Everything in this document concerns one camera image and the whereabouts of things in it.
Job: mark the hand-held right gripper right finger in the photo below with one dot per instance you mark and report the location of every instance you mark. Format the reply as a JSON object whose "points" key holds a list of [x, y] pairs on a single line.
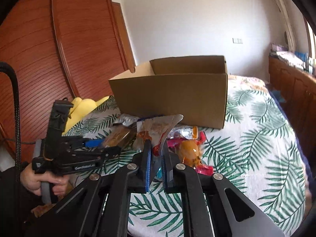
{"points": [[167, 175]]}

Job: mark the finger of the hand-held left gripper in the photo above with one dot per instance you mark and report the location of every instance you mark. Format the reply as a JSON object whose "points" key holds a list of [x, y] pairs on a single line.
{"points": [[93, 143], [103, 151]]}

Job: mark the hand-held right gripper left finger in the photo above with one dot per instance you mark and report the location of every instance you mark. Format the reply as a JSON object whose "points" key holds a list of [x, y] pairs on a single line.
{"points": [[148, 170]]}

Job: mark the silver white snack packet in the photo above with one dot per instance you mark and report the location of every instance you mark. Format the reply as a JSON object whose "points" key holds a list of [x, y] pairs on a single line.
{"points": [[126, 121]]}

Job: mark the clear red snack packet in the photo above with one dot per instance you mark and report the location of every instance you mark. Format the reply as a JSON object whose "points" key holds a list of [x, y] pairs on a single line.
{"points": [[158, 128]]}

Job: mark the white orange-edged snack packet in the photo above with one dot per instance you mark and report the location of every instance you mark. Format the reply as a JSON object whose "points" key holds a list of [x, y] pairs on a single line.
{"points": [[185, 131]]}

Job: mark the brown cardboard box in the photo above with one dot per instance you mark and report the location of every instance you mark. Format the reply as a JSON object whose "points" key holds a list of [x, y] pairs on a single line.
{"points": [[172, 96]]}

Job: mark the person's left forearm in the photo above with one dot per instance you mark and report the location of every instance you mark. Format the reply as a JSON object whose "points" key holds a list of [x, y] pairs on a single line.
{"points": [[12, 202]]}

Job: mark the person's left hand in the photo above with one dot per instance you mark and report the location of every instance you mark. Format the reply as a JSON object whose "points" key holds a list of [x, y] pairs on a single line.
{"points": [[29, 180]]}

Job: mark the brown biscuit packet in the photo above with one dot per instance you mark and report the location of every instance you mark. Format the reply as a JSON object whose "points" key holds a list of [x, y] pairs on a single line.
{"points": [[118, 135]]}

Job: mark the pink orange snack packet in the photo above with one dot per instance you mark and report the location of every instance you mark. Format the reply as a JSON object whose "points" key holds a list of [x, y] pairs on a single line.
{"points": [[188, 153]]}

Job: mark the yellow plush toy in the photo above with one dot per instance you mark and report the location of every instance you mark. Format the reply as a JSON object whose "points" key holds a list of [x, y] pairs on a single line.
{"points": [[79, 113]]}

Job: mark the leaf-print bed cover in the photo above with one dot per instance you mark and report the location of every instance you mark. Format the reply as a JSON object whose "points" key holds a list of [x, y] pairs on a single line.
{"points": [[246, 153]]}

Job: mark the wooden headboard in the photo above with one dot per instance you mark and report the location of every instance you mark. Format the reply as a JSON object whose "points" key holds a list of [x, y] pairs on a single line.
{"points": [[49, 54]]}

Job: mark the wooden side cabinet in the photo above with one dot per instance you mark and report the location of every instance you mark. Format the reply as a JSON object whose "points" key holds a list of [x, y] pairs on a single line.
{"points": [[291, 91]]}

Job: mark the stack of folded cloths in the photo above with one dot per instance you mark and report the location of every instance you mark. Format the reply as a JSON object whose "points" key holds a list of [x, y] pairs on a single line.
{"points": [[284, 54]]}

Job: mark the blue packets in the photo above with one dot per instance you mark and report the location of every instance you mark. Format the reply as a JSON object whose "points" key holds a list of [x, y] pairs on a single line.
{"points": [[302, 59]]}

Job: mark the window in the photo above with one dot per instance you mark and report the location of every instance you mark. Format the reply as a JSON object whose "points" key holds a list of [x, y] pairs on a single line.
{"points": [[311, 42]]}

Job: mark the beige curtain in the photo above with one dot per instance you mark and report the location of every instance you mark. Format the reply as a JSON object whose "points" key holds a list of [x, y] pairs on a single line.
{"points": [[281, 12]]}

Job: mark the white wall switch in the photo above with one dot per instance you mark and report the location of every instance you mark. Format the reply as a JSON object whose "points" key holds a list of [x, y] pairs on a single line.
{"points": [[237, 40]]}

